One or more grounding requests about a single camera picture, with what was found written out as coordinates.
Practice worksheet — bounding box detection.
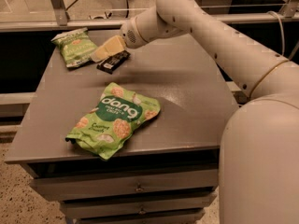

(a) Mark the black rxbar chocolate bar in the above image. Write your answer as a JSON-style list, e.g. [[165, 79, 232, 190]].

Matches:
[[96, 50, 130, 74]]

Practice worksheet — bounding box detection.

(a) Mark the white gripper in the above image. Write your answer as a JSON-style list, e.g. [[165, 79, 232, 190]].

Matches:
[[91, 7, 183, 63]]

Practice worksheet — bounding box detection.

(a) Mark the top drawer with knob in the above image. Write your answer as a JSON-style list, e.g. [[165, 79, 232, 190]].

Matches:
[[30, 169, 218, 201]]

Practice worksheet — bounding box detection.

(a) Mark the bottom drawer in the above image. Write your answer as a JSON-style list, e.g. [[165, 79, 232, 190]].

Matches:
[[76, 209, 205, 224]]

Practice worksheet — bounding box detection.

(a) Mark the white cable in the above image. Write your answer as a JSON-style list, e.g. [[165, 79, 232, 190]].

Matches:
[[267, 10, 286, 58]]

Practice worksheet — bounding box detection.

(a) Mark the grey drawer cabinet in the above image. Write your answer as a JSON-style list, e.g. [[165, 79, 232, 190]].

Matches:
[[6, 35, 237, 224]]

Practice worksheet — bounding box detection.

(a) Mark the metal railing frame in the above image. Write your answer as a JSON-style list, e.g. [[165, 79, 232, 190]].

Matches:
[[0, 0, 298, 32]]

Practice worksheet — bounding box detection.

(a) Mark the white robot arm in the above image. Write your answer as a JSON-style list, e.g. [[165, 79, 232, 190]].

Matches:
[[120, 0, 299, 224]]

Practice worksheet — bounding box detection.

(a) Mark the green jalapeno chip bag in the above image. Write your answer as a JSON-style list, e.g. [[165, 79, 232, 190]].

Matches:
[[51, 28, 97, 68]]

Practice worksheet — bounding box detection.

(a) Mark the middle drawer with knob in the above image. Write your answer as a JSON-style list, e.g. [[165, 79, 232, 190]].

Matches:
[[61, 190, 216, 218]]

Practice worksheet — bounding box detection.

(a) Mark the green dang rice chips bag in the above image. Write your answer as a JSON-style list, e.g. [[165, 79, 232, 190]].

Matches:
[[65, 83, 161, 161]]

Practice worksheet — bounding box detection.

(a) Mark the drawer with knob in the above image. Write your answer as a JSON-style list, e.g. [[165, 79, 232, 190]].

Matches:
[[30, 169, 218, 201], [61, 190, 216, 218]]

